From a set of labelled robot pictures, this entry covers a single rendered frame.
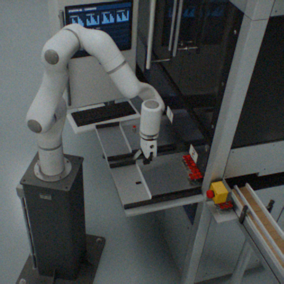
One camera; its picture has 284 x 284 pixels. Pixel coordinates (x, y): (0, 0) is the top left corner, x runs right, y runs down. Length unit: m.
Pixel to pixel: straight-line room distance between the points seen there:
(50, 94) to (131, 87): 0.37
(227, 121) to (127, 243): 1.46
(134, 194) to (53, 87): 0.66
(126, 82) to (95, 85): 1.03
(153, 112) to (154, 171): 0.56
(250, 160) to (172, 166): 0.43
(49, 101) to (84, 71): 0.77
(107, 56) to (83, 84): 1.03
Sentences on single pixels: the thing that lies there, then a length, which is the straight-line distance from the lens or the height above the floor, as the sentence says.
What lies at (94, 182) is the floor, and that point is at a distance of 3.21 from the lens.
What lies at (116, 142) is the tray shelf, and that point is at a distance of 2.23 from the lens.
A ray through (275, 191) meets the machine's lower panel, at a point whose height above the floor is 0.84.
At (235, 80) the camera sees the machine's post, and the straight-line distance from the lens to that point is 1.55.
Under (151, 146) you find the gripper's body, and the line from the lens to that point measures 1.70.
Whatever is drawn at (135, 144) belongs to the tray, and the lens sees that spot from 2.22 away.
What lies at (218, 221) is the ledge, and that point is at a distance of 1.91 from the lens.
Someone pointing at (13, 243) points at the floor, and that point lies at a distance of 2.93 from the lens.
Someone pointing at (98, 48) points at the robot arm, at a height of 1.64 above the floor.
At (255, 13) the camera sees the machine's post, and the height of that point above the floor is 1.82.
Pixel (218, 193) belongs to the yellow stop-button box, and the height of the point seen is 1.03.
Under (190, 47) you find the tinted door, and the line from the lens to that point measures 1.91.
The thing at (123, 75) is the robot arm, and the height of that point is 1.54.
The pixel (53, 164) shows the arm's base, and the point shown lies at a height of 0.95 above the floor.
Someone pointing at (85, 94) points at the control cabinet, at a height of 0.90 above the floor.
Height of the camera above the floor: 2.34
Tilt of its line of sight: 41 degrees down
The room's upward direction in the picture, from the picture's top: 5 degrees clockwise
